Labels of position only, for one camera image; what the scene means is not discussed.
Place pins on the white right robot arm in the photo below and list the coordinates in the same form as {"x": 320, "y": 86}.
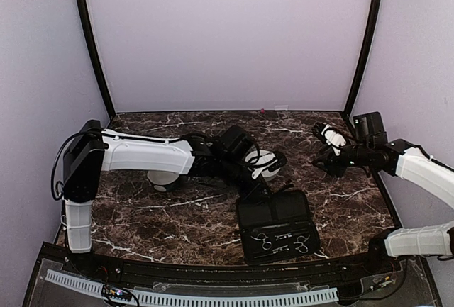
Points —
{"x": 420, "y": 188}

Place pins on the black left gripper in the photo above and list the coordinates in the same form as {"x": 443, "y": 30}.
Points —
{"x": 253, "y": 193}

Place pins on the black hair clip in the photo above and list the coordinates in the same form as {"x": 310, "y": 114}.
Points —
{"x": 212, "y": 182}

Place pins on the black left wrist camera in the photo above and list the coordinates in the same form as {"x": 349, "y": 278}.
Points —
{"x": 236, "y": 142}

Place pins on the plain white bowl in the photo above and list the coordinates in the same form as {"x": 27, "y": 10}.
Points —
{"x": 260, "y": 160}

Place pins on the white bowl with blue rim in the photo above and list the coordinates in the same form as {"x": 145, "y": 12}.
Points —
{"x": 166, "y": 181}

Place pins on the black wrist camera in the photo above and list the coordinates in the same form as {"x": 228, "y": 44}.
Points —
{"x": 236, "y": 142}
{"x": 369, "y": 129}

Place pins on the clear tape on wall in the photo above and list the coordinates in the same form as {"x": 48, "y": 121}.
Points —
{"x": 281, "y": 108}

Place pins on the white slotted cable duct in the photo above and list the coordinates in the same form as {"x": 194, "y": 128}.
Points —
{"x": 198, "y": 296}

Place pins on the black right corner post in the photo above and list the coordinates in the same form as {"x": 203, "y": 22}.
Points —
{"x": 363, "y": 57}

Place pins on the black zippered tool case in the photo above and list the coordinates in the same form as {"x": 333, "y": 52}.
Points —
{"x": 282, "y": 217}

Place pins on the black front table rail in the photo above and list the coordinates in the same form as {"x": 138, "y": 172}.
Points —
{"x": 129, "y": 272}

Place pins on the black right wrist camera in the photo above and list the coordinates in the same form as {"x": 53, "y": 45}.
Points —
{"x": 369, "y": 129}

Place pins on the silver thinning scissors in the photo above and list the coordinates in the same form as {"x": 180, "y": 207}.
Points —
{"x": 300, "y": 244}

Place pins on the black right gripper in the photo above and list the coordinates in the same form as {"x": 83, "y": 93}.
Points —
{"x": 333, "y": 167}

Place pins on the black corner post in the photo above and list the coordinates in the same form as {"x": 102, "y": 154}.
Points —
{"x": 363, "y": 57}
{"x": 86, "y": 24}

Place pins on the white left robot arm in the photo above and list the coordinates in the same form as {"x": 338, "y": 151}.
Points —
{"x": 93, "y": 151}

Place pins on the black left corner post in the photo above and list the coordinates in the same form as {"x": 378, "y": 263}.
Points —
{"x": 86, "y": 24}

